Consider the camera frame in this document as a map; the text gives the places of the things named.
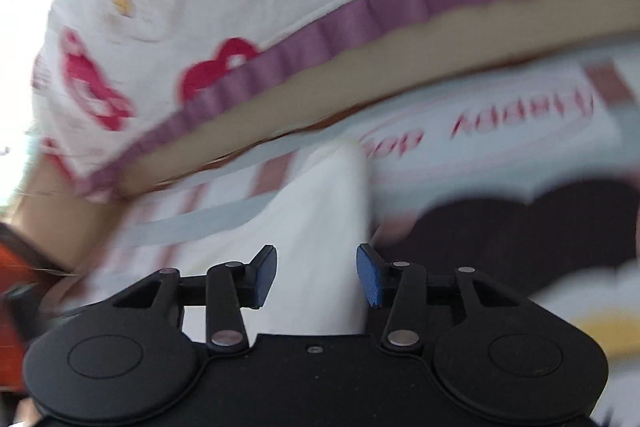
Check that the white waffle shirt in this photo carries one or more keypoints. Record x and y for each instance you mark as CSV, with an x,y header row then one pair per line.
x,y
310,217

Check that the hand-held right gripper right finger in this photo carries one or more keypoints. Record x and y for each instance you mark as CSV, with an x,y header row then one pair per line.
x,y
369,274

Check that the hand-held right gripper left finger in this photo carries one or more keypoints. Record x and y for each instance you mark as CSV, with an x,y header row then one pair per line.
x,y
265,277

